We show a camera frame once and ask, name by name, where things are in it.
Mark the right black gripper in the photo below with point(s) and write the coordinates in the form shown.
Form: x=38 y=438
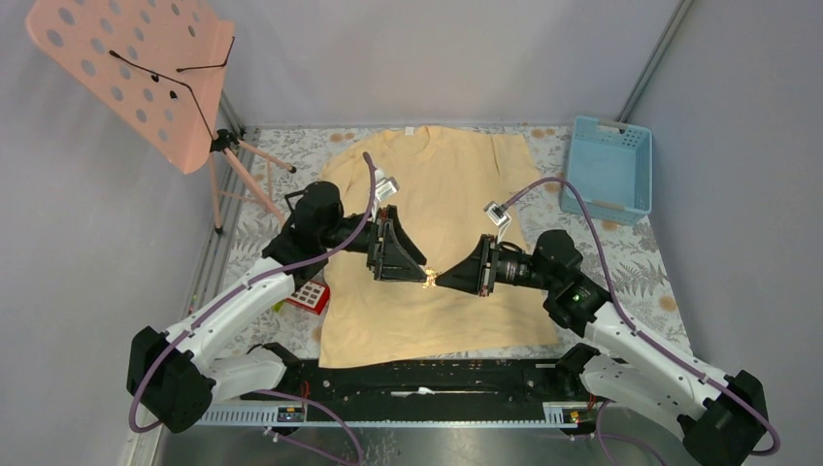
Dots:
x=472 y=275

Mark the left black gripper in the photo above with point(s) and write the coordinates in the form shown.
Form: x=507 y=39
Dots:
x=394 y=263

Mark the yellow shirt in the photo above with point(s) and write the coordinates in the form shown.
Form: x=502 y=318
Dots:
x=446 y=177

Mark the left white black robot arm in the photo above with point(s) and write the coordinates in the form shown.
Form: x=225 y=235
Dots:
x=176 y=374

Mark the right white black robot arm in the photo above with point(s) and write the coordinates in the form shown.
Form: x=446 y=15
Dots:
x=719 y=418

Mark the black open brooch case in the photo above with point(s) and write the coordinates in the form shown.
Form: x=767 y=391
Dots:
x=292 y=202

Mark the red box with white squares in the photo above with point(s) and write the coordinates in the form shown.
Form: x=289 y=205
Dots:
x=312 y=297

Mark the floral patterned table mat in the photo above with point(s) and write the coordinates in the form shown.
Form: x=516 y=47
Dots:
x=623 y=258

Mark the light blue plastic basket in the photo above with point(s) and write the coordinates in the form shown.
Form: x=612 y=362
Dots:
x=610 y=165

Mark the pink perforated music stand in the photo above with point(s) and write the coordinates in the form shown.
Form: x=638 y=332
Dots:
x=160 y=66

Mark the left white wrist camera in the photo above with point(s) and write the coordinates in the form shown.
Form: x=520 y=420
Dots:
x=386 y=186

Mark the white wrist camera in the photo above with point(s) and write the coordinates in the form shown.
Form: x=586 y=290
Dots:
x=386 y=186
x=500 y=218

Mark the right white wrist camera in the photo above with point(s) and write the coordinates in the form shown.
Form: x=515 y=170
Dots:
x=500 y=218

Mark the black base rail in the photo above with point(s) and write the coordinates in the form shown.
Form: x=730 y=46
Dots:
x=512 y=379

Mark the grey slotted cable duct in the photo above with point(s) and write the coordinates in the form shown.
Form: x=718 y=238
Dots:
x=403 y=415

